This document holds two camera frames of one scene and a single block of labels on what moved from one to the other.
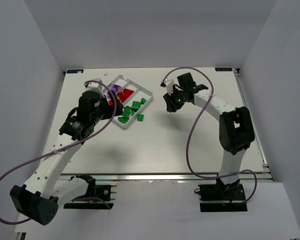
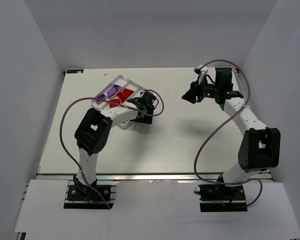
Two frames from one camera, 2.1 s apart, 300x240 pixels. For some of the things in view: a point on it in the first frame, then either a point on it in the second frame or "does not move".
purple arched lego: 116,86 does not move
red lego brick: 122,97 does not move
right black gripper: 170,103 -> 194,91
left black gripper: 112,107 -> 145,100
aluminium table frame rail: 166,177 does not move
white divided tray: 132,97 does not move
